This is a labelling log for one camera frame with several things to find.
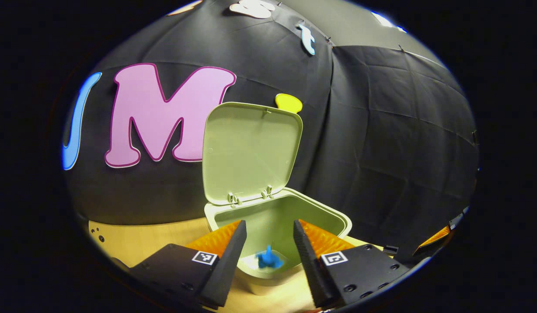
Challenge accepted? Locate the blue paper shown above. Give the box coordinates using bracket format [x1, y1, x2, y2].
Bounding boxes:
[255, 245, 284, 270]

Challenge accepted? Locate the ceiling light strip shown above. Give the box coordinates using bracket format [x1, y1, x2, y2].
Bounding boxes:
[372, 11, 408, 33]

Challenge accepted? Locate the wooden desktop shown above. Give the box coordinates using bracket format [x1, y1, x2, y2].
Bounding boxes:
[88, 217, 386, 313]

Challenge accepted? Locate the pale green desktop garbage bin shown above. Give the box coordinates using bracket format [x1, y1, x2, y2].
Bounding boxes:
[202, 102, 353, 296]

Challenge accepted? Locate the black backdrop cloth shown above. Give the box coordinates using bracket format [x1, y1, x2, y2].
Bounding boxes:
[62, 0, 480, 261]

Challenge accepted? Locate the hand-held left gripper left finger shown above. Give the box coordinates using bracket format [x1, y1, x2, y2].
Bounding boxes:
[129, 220, 248, 310]

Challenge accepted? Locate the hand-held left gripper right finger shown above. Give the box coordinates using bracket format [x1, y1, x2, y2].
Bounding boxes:
[293, 219, 410, 309]

